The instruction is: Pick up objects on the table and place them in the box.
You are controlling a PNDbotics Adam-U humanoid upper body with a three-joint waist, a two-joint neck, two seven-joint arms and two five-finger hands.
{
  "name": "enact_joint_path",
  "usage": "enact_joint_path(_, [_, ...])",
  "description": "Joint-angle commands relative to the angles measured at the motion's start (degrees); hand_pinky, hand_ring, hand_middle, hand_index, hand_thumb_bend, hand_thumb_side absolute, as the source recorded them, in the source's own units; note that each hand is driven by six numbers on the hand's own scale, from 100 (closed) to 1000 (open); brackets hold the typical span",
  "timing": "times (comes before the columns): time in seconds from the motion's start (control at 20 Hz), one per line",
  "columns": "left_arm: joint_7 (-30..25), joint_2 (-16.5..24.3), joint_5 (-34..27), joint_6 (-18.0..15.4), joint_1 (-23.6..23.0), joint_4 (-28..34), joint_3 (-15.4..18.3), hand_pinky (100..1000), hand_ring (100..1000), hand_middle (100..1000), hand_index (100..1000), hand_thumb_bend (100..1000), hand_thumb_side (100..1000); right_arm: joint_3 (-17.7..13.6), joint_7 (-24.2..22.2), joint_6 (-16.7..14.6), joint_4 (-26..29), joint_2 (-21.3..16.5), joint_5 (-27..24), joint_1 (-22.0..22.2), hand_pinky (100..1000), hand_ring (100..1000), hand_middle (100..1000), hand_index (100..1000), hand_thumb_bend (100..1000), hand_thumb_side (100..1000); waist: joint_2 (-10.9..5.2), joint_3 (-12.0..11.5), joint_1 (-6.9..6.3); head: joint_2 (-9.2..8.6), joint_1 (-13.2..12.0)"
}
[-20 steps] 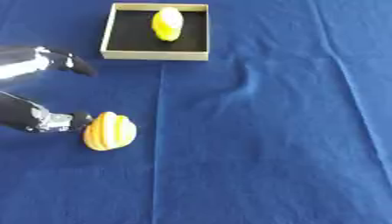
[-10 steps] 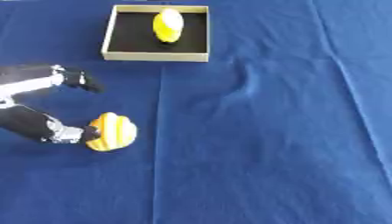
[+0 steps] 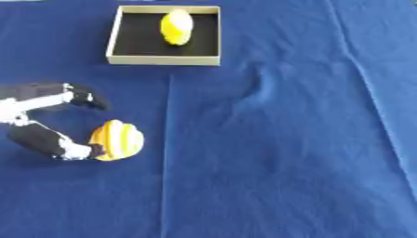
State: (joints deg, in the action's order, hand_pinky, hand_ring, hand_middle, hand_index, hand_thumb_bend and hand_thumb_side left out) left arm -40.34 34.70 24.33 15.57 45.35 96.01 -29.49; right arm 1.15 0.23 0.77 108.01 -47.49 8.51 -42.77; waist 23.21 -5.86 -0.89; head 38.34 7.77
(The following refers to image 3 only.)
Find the tan box with black inside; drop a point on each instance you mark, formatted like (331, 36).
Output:
(136, 43)

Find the yellow orange striped toy fruit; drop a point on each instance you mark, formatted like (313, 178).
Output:
(118, 140)

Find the yellow toy lemon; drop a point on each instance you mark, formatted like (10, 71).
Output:
(177, 27)

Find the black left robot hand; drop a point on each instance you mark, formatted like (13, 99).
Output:
(33, 138)

